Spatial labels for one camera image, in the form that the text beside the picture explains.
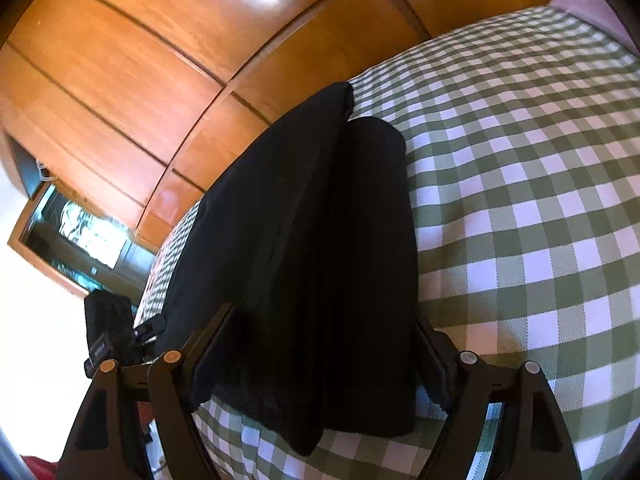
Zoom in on wood framed window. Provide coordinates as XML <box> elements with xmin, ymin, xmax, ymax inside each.
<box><xmin>7</xmin><ymin>179</ymin><xmax>157</xmax><ymax>302</ymax></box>

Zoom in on wooden wardrobe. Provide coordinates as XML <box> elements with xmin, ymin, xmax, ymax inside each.
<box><xmin>0</xmin><ymin>0</ymin><xmax>583</xmax><ymax>261</ymax></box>

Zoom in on green checked bed blanket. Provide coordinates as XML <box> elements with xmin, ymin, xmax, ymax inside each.
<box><xmin>134</xmin><ymin>5</ymin><xmax>640</xmax><ymax>480</ymax></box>

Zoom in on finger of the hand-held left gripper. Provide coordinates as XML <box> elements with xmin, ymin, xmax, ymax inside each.
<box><xmin>132</xmin><ymin>315</ymin><xmax>167</xmax><ymax>344</ymax></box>

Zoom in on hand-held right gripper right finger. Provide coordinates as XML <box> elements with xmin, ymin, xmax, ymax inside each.
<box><xmin>411</xmin><ymin>317</ymin><xmax>584</xmax><ymax>480</ymax></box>

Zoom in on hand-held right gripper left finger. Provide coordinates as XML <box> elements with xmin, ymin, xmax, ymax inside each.
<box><xmin>55</xmin><ymin>303</ymin><xmax>238</xmax><ymax>480</ymax></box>

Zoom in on black pants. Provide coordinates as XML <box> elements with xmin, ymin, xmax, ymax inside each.
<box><xmin>159</xmin><ymin>81</ymin><xmax>420</xmax><ymax>457</ymax></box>

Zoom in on person's left forearm red sleeve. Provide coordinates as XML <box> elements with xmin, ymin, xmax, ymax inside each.
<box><xmin>19</xmin><ymin>454</ymin><xmax>65</xmax><ymax>480</ymax></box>

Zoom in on pink bed sheet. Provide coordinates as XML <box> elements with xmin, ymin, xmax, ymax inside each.
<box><xmin>551</xmin><ymin>0</ymin><xmax>623</xmax><ymax>33</ymax></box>

